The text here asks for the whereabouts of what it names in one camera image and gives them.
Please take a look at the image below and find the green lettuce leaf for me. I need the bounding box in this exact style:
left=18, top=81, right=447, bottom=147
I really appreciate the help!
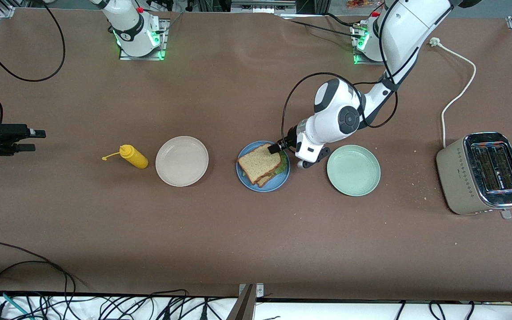
left=270, top=152, right=288, bottom=178

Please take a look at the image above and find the dark crust bread slice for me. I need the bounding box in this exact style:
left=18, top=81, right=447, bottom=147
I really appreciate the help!
left=237, top=143, right=282, bottom=185

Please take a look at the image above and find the yellow mustard squeeze bottle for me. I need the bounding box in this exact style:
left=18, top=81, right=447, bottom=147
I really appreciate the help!
left=102, top=144, right=149, bottom=169

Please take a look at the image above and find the blue round plate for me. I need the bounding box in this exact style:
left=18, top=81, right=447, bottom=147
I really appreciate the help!
left=236, top=140, right=291, bottom=192

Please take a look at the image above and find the green round plate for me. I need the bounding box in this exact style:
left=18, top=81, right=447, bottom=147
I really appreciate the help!
left=326, top=144, right=381, bottom=197

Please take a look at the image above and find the beige round plate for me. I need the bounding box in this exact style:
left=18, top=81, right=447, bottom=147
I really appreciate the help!
left=155, top=136, right=209, bottom=187

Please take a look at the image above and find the grey power strip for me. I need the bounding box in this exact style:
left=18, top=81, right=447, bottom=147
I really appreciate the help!
left=231, top=0, right=297, bottom=14

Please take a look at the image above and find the orange snack bag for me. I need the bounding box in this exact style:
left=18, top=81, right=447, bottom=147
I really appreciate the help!
left=346, top=0, right=383, bottom=9

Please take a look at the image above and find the beige chrome toaster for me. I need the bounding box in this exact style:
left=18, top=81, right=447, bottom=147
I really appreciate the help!
left=436, top=132, right=512, bottom=220

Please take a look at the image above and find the black right arm loop cable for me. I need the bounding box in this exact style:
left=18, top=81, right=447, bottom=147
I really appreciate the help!
left=0, top=0, right=66, bottom=83

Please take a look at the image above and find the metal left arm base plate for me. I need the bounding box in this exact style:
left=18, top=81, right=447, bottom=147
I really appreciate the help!
left=353, top=22, right=385, bottom=66

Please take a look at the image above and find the black base supply cable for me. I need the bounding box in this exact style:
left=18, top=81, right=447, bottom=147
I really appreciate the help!
left=278, top=12, right=363, bottom=40

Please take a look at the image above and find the long black looped cable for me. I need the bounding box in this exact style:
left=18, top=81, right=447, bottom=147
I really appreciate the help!
left=0, top=241, right=88, bottom=320

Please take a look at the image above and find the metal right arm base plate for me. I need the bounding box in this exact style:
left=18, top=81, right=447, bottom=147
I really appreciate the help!
left=119, top=19, right=168, bottom=61

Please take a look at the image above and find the teal cable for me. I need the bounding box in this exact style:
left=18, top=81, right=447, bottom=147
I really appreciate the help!
left=0, top=289, right=32, bottom=320

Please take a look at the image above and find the grey metal edge bracket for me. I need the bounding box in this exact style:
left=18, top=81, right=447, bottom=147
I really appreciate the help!
left=226, top=283, right=265, bottom=320

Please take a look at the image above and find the white toaster power cord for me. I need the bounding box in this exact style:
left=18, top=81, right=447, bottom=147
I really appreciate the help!
left=429, top=37, right=477, bottom=148

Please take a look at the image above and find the black cable with plug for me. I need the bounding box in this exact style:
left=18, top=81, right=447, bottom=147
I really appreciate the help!
left=149, top=291, right=190, bottom=320
left=189, top=296, right=221, bottom=320

